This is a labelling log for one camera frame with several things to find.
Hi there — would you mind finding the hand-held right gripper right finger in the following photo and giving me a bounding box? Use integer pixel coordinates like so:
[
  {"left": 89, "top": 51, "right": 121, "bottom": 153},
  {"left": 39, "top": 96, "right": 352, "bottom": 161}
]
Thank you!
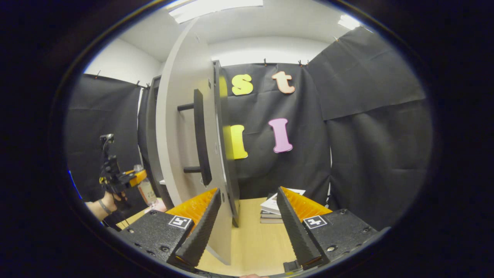
[{"left": 276, "top": 186, "right": 380, "bottom": 270}]

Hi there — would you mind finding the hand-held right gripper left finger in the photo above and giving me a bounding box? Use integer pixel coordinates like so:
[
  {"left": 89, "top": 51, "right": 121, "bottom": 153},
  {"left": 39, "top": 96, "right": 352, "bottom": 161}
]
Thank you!
[{"left": 117, "top": 188, "right": 222, "bottom": 269}]

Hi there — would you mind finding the clear plastic bottle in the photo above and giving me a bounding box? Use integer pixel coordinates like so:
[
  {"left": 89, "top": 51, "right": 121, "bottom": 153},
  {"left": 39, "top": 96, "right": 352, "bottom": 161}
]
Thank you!
[{"left": 133, "top": 165, "right": 158, "bottom": 206}]

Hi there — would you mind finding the black door handle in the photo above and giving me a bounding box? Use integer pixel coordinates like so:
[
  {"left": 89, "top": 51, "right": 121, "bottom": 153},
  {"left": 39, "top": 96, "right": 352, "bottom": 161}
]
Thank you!
[{"left": 178, "top": 89, "right": 213, "bottom": 186}]

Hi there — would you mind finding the grey book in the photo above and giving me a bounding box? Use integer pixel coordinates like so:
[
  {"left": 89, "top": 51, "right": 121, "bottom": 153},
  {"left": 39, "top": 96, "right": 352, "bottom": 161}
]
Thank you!
[{"left": 260, "top": 210, "right": 284, "bottom": 225}]

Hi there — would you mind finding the white photo cover book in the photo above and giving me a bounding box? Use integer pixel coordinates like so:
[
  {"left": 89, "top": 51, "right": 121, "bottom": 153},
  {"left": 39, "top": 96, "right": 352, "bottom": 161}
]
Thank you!
[{"left": 260, "top": 188, "right": 306, "bottom": 216}]

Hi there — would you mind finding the black backdrop cloth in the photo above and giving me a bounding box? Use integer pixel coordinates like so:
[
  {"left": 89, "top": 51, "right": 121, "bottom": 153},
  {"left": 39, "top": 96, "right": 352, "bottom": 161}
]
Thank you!
[{"left": 64, "top": 26, "right": 433, "bottom": 232}]

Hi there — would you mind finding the long ceiling light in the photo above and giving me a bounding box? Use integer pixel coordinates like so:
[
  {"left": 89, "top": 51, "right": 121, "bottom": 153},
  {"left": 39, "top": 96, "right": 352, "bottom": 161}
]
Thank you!
[{"left": 168, "top": 0, "right": 264, "bottom": 24}]

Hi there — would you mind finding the small ceiling light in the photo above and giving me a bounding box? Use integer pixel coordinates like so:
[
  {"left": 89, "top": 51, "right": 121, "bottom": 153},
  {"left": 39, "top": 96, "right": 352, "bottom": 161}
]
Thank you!
[{"left": 338, "top": 15, "right": 362, "bottom": 31}]

